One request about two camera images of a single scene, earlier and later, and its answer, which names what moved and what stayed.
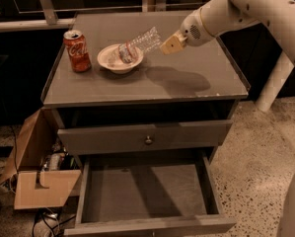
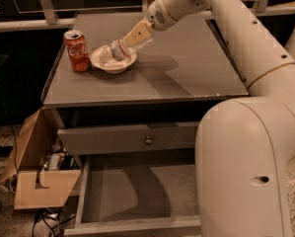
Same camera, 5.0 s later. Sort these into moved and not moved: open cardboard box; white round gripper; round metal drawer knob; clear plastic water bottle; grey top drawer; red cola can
Moved: white round gripper; clear plastic water bottle
Not moved: red cola can; round metal drawer knob; grey top drawer; open cardboard box
